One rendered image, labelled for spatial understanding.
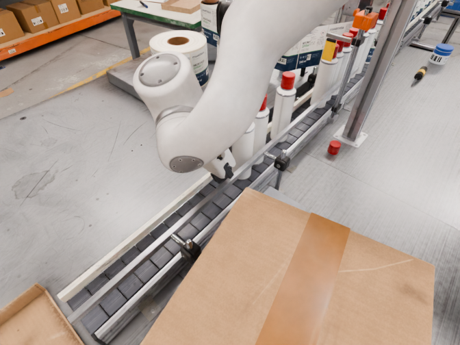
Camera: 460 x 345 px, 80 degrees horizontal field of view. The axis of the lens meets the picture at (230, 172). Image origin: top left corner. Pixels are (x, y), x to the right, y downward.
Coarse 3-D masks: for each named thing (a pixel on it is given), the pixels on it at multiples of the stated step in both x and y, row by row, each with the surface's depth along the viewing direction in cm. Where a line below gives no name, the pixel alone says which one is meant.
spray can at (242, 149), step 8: (248, 128) 60; (248, 136) 61; (240, 144) 62; (248, 144) 62; (232, 152) 66; (240, 152) 64; (248, 152) 64; (240, 160) 66; (232, 168) 70; (248, 176) 71
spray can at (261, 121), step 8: (264, 104) 62; (264, 112) 63; (256, 120) 64; (264, 120) 64; (256, 128) 66; (264, 128) 66; (256, 136) 67; (264, 136) 68; (256, 144) 69; (264, 144) 71; (256, 152) 71
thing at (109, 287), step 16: (304, 112) 78; (288, 128) 73; (272, 144) 69; (256, 160) 66; (240, 176) 63; (176, 224) 53; (160, 240) 50; (144, 256) 48; (128, 272) 46; (112, 288) 45; (96, 304) 44
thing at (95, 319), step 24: (336, 96) 99; (312, 120) 89; (288, 144) 81; (264, 168) 74; (240, 192) 69; (216, 216) 65; (144, 240) 59; (120, 264) 56; (144, 264) 56; (96, 288) 52; (120, 288) 52; (96, 312) 50
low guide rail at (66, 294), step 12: (204, 180) 67; (192, 192) 65; (180, 204) 63; (156, 216) 60; (144, 228) 58; (132, 240) 56; (120, 252) 55; (96, 264) 52; (108, 264) 54; (84, 276) 51; (96, 276) 52; (72, 288) 49
